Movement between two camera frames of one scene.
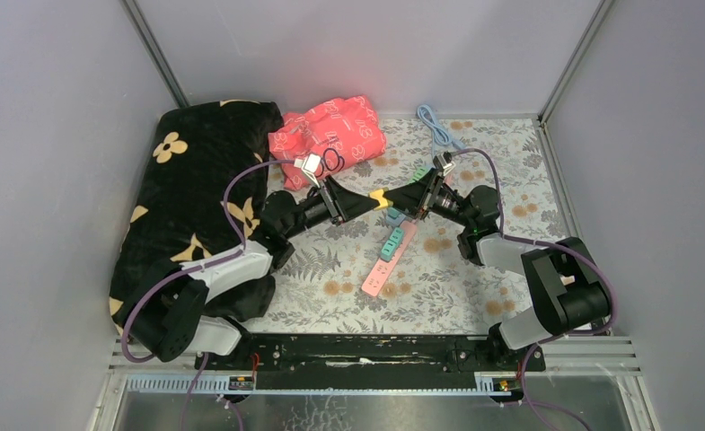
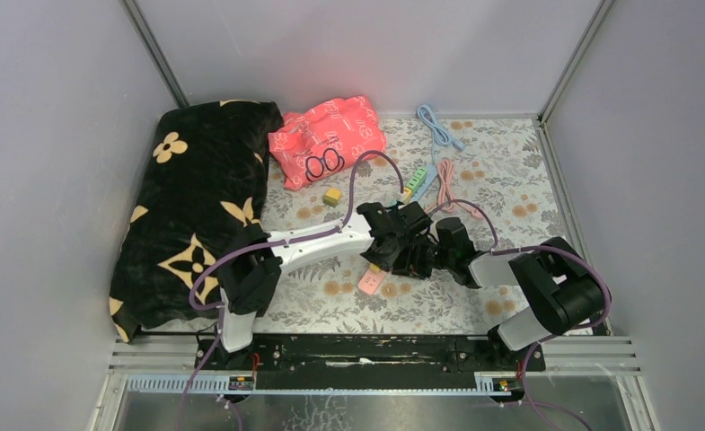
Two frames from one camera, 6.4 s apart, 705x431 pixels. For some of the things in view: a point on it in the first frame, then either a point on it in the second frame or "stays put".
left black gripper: x=341 y=204 → x=385 y=261
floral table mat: x=433 y=288 stays put
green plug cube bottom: x=419 y=174 stays put
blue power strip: x=439 y=134 stays put
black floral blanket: x=199 y=190 stays put
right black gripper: x=410 y=198 → x=408 y=261
